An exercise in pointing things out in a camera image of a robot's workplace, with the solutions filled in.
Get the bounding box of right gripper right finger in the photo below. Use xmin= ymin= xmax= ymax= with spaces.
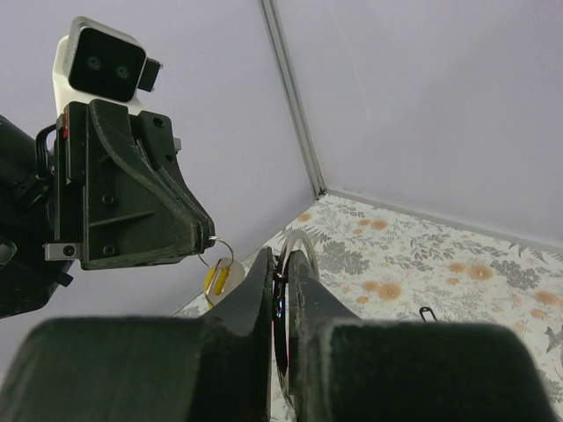
xmin=288 ymin=251 xmax=556 ymax=421

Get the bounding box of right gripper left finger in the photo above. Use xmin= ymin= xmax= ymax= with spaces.
xmin=1 ymin=248 xmax=274 ymax=421

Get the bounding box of large metal keyring with keys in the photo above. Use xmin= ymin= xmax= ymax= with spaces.
xmin=272 ymin=229 xmax=319 ymax=410

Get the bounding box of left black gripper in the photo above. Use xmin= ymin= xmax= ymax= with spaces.
xmin=46 ymin=99 xmax=216 ymax=269

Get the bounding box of key with yellow tag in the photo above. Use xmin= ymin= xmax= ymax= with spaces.
xmin=198 ymin=236 xmax=245 ymax=309

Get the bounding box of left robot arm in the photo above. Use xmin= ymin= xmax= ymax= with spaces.
xmin=1 ymin=99 xmax=216 ymax=317

